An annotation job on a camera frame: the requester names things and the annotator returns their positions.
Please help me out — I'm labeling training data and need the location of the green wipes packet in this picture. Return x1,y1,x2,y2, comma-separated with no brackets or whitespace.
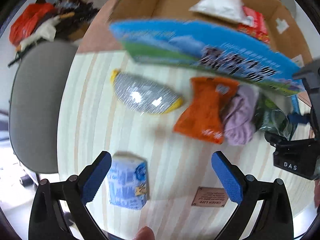
253,93,293,140

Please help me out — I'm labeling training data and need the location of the lilac cloth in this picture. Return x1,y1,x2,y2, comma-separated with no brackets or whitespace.
221,85,258,146

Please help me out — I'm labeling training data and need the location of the light blue tissue pack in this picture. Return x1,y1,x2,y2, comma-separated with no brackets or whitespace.
107,152,149,210

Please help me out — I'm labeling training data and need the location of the orange snack packet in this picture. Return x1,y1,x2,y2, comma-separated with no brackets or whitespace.
173,77,239,144

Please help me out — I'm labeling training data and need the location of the red packet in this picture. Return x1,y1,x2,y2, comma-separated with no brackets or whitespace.
238,6,270,45

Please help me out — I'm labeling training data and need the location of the silver yellow scrub sponge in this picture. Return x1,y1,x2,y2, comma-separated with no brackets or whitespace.
111,69,184,115

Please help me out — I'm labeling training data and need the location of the white plastic pouch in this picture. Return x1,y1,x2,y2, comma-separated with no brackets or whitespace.
189,0,254,27

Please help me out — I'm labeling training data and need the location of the blue yellow packet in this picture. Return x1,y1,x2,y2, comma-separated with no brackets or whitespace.
287,95,310,125

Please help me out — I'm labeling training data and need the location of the person hand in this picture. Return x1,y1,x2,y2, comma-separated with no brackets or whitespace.
133,226,155,240

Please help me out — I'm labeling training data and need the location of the brown label patch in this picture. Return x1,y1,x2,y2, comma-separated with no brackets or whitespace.
191,187,228,207

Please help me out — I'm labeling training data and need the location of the grey chair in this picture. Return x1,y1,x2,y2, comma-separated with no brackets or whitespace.
9,41,77,174

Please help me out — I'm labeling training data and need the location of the white goose plush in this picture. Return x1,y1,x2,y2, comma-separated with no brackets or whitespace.
16,12,75,52

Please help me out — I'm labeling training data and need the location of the cardboard box with blue print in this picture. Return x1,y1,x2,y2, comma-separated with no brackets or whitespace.
110,0,312,96

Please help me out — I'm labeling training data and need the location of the orange plastic bag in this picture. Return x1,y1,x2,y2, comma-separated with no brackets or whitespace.
9,3,56,46

